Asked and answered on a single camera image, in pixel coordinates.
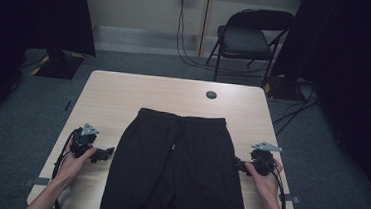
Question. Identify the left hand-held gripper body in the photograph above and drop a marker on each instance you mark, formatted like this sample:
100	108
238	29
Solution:
82	141

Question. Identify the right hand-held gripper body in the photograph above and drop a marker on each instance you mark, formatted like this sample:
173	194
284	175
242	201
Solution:
262	160

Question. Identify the black pants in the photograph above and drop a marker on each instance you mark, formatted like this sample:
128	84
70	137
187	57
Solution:
175	170

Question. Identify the person's right hand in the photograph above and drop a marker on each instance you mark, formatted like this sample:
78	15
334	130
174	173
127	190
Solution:
267	186

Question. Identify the person's left hand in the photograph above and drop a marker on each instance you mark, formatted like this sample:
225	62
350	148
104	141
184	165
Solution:
71	167

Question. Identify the black pen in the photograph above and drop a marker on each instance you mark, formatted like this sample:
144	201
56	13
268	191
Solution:
68	105

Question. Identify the grey tape strip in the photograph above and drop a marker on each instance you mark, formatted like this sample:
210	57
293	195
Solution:
291	198
38	181

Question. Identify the grey table grommet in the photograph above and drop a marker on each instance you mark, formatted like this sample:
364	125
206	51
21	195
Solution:
211	95

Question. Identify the black stand base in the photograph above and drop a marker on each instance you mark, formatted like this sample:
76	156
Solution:
59	66
281	88

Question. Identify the black folding chair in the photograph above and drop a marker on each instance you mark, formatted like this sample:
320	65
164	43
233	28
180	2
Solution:
245	40

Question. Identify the dark curtain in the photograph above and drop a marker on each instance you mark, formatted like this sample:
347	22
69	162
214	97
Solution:
19	21
353	64

